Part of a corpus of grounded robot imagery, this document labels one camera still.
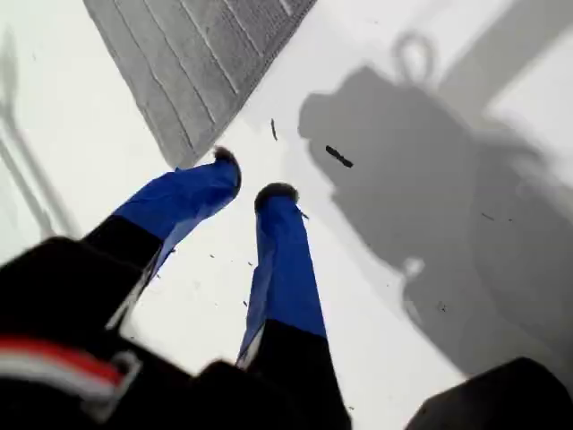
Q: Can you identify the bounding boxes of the grey striped towel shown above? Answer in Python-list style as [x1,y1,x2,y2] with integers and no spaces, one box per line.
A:
[82,0,319,170]

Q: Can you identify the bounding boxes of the black tape scrap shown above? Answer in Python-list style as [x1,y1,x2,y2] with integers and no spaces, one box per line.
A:
[325,144,355,169]

